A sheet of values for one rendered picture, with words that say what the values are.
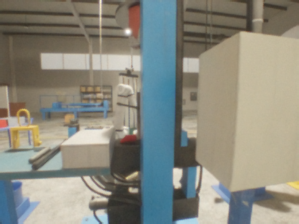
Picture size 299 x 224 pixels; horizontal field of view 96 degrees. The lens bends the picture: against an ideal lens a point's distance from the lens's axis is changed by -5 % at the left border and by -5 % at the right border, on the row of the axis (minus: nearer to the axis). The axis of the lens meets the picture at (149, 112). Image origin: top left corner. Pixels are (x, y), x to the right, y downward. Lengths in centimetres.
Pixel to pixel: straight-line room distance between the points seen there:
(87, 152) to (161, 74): 56
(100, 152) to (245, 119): 65
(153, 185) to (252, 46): 80
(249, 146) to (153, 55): 60
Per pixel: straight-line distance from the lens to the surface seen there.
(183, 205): 139
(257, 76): 43
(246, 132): 42
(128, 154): 107
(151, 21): 86
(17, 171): 98
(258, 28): 59
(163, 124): 80
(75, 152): 82
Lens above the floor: 142
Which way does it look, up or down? 6 degrees down
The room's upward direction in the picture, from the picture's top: straight up
